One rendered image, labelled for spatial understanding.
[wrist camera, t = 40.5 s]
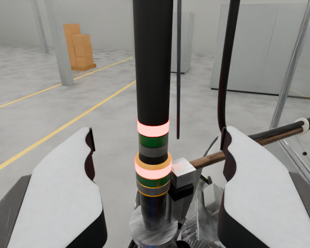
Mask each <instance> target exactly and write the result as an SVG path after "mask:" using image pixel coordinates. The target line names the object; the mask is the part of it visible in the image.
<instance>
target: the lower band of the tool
mask: <svg viewBox="0 0 310 248"><path fill-rule="evenodd" d="M171 161H172V157H171V155H170V153H169V152H168V159H167V160H166V161H165V162H164V163H162V164H158V165H148V164H145V163H143V162H142V161H141V160H140V159H139V152H138V153H137V154H136V156H135V162H136V164H137V165H138V166H139V167H141V168H143V169H146V170H151V171H155V170H161V169H164V168H166V167H167V166H168V165H169V164H170V163H171ZM168 174H169V173H168ZM168 174H167V175H168ZM138 175H139V174H138ZM167 175H166V176H167ZM140 176H141V175H140ZM166 176H164V177H166ZM141 177H142V176H141ZM164 177H162V178H164ZM143 178H145V177H143ZM145 179H149V178H145ZM158 179H161V178H158ZM149 180H157V179H149ZM142 186H144V185H142ZM163 186H164V185H163ZM144 187H147V186H144ZM160 187H162V186H160ZM148 188H155V187H148ZM156 188H159V187H156ZM138 190H139V189H138ZM168 190H169V189H168ZM139 191H140V190H139ZM166 192H167V191H166ZM166 192H165V193H166ZM140 193H142V192H141V191H140ZM165 193H163V194H165ZM142 194H143V193H142ZM163 194H161V195H163ZM143 195H145V196H149V197H158V196H161V195H155V196H151V195H146V194H143Z"/></svg>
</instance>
